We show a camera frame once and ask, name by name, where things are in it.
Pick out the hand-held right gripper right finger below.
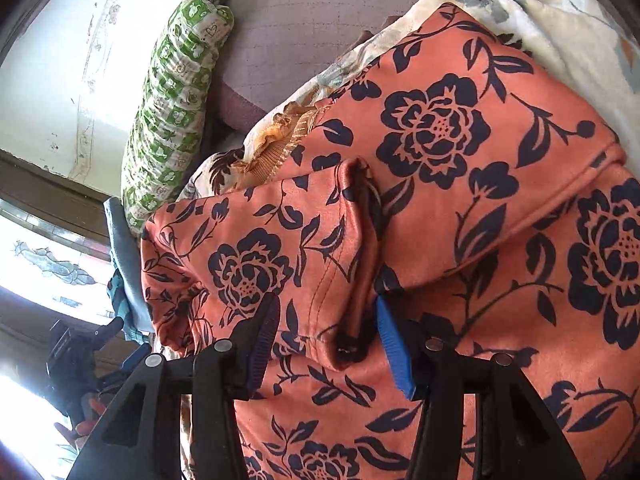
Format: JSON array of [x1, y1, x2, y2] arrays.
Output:
[[375, 295, 586, 480]]

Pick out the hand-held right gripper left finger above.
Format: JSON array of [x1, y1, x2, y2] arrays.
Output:
[[65, 292, 281, 480]]

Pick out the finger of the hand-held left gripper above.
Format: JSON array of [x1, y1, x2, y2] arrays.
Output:
[[94, 316, 124, 345]]

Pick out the orange floral garment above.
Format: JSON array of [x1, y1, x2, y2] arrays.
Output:
[[140, 2, 640, 480]]

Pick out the person's left hand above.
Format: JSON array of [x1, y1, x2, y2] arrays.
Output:
[[54, 392, 107, 453]]

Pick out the teal striped cloth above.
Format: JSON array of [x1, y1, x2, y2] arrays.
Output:
[[107, 267, 151, 346]]

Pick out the blue-grey folded cloth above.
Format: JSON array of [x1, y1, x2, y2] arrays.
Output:
[[103, 196, 153, 333]]

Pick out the stained glass window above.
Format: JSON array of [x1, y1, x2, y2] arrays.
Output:
[[0, 199, 117, 322]]

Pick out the green checkered pillow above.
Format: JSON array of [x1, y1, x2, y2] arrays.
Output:
[[121, 0, 248, 238]]

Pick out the purple quilted mattress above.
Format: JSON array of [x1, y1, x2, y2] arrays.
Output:
[[219, 0, 496, 132]]

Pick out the cream leaf printed blanket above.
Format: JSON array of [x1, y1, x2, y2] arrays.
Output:
[[180, 0, 640, 201]]

